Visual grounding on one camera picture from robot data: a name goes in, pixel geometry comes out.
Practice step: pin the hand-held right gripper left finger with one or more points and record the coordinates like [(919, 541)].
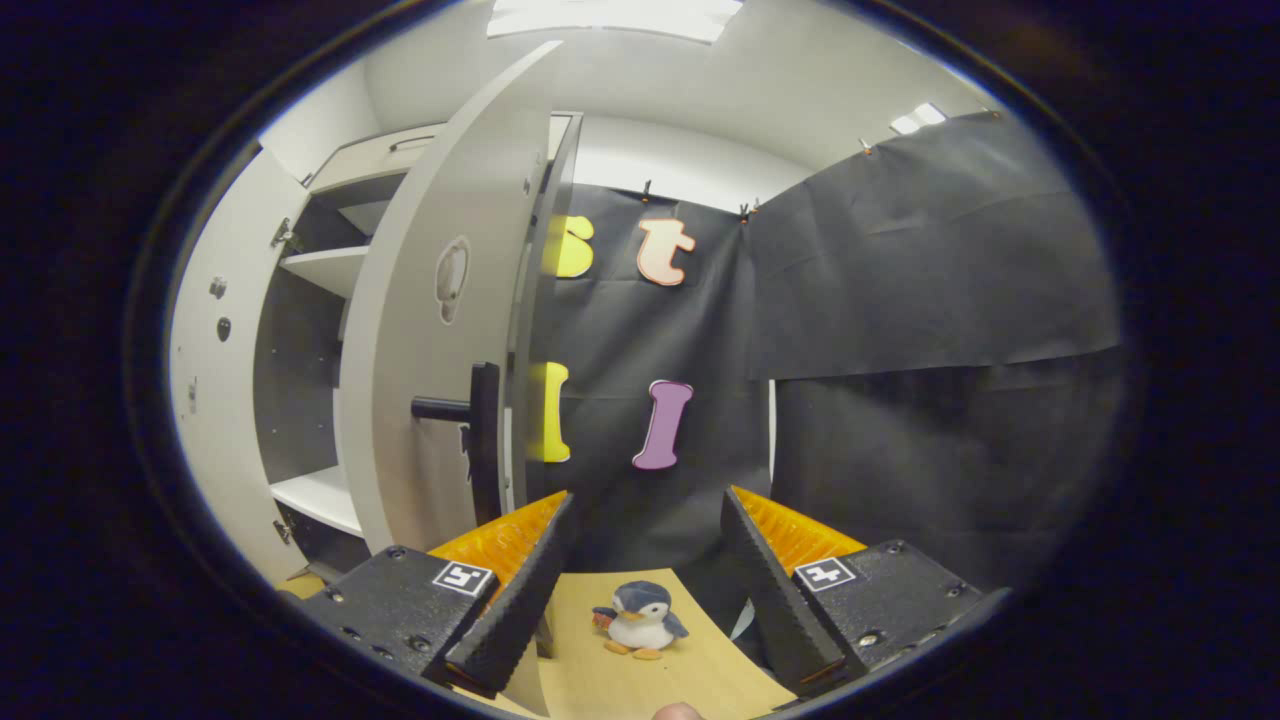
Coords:
[(525, 590)]

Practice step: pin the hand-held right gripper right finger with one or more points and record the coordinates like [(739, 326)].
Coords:
[(775, 590)]

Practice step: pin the grey cabinet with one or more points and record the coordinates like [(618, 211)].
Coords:
[(300, 380)]

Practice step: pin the grey cabinet door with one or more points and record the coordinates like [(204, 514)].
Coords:
[(410, 300), (215, 400)]

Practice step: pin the metal door hinge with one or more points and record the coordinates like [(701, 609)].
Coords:
[(284, 235), (284, 532)]

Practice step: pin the grey cabinet shelf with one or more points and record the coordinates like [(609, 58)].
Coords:
[(325, 268)]

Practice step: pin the grey cabinet drawer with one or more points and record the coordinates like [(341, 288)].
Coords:
[(370, 165)]

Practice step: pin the penguin plush toy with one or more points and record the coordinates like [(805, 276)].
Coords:
[(642, 620)]

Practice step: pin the black backdrop cloth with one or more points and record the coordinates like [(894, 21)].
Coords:
[(930, 250), (620, 330), (950, 470)]

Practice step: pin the small ceiling light panel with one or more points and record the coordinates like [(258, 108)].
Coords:
[(918, 117)]

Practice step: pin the large ceiling light panel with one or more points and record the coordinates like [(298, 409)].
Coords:
[(615, 15)]

